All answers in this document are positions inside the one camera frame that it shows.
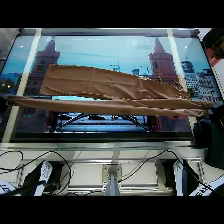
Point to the olive green trousers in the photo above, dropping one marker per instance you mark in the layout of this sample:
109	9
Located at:
106	90

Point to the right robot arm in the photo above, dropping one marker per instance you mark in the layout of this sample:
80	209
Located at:
211	140

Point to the silver frame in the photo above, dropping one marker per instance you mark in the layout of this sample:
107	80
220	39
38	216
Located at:
113	150

